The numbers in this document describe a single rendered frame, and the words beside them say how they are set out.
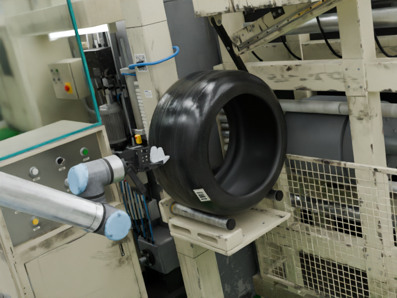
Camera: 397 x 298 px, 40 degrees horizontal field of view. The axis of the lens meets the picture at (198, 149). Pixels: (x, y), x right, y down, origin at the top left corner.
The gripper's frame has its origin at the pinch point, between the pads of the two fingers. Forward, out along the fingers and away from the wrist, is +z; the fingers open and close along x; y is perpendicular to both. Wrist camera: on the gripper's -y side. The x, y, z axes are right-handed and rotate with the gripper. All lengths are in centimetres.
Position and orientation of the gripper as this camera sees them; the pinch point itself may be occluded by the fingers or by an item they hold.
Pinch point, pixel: (166, 159)
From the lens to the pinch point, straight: 192.8
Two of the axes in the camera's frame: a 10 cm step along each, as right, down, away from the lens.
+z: 7.5, -2.3, 6.2
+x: -6.5, -1.0, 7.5
